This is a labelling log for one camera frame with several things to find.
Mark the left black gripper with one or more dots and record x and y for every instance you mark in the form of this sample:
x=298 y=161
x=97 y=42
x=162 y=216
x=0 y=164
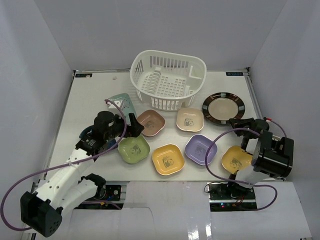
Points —
x=131 y=124

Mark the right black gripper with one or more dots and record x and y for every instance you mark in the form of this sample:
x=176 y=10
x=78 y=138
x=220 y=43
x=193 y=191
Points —
x=239 y=123

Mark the light teal rectangular divided plate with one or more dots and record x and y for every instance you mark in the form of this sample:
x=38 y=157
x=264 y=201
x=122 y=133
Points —
x=128 y=106

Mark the round black-rimmed plate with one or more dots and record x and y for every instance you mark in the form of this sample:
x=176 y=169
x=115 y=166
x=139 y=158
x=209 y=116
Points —
x=220 y=107

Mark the dark blue leaf-shaped plate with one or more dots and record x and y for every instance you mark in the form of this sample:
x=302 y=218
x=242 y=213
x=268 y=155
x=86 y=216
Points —
x=88 y=130

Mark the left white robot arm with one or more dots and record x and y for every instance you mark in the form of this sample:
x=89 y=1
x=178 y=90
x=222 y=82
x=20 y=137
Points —
x=43 y=210

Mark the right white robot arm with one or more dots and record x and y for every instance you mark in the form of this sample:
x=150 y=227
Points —
x=261 y=155

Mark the white plastic dish bin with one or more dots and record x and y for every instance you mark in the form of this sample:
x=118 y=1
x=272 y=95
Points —
x=167 y=81

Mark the brown square panda plate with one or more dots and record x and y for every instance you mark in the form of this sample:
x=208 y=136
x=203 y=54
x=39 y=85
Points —
x=152 y=121

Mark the green square panda plate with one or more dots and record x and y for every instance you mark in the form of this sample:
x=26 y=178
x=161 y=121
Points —
x=133 y=149

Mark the yellow square panda plate right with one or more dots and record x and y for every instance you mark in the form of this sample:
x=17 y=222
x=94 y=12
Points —
x=236 y=159

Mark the yellow square panda plate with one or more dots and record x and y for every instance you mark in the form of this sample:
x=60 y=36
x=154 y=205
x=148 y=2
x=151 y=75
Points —
x=236 y=159
x=168 y=159

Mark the yellow square panda plate centre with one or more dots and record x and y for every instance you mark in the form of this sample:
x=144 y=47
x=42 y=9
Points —
x=168 y=159

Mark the purple square panda plate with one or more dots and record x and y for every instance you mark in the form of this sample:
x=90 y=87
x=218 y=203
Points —
x=196 y=148

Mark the cream square panda plate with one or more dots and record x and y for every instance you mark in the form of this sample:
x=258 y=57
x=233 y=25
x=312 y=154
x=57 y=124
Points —
x=190 y=120

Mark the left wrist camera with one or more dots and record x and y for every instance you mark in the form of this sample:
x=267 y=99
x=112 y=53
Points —
x=115 y=106

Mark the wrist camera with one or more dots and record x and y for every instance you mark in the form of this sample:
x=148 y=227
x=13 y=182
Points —
x=275 y=139
x=115 y=106

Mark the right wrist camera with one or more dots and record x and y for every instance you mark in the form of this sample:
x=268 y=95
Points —
x=275 y=139

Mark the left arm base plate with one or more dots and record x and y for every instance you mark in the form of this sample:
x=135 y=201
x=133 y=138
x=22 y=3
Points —
x=110 y=199

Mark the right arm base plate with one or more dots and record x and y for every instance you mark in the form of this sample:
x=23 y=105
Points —
x=221 y=199

